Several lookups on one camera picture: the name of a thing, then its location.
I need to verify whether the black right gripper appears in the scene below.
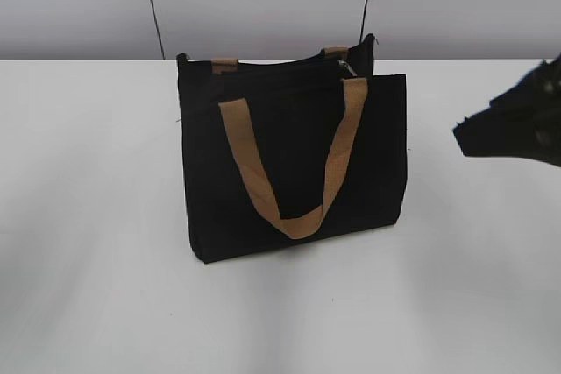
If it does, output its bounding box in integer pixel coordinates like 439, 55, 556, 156
452, 56, 560, 166

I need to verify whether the silver zipper pull with ring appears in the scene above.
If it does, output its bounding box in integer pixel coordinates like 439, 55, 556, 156
338, 60, 357, 77

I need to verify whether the black tote bag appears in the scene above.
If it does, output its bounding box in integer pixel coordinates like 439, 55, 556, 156
176, 34, 408, 263

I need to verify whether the tan front bag handle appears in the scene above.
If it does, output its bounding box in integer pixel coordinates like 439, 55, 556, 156
218, 78, 368, 239

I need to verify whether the tan bag handle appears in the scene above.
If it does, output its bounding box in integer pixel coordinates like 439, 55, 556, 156
218, 78, 368, 239
210, 46, 349, 74

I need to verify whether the tan rear bag handle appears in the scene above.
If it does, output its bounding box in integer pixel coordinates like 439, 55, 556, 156
210, 46, 349, 74

